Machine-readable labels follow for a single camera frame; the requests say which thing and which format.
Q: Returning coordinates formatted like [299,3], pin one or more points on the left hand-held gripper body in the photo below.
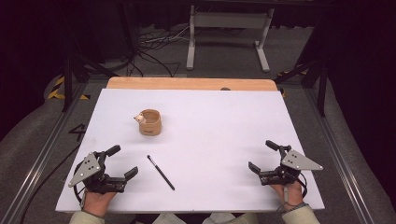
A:
[84,169]

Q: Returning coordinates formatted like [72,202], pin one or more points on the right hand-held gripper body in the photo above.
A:
[297,162]

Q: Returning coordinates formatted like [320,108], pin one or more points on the black pen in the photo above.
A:
[160,172]

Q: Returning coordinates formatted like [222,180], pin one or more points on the tan cup with animal figure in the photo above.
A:
[151,124]

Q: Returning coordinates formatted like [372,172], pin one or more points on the person's right hand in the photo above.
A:
[292,194]

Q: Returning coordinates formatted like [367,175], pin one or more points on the person's left hand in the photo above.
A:
[97,202]

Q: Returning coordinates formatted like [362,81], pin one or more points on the person's right leg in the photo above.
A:
[230,218]

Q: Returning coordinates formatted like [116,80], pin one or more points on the person's leg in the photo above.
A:
[168,219]
[230,218]

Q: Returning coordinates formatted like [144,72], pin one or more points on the person's left leg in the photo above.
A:
[168,219]

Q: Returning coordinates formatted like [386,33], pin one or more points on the black tripod stand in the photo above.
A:
[67,77]
[322,90]

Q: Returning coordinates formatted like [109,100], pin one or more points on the yellow black hazard tape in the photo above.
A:
[55,90]

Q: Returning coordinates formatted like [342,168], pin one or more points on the white metal stand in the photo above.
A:
[229,20]

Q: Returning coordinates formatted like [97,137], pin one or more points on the aluminium floor rail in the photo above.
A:
[40,161]
[341,161]

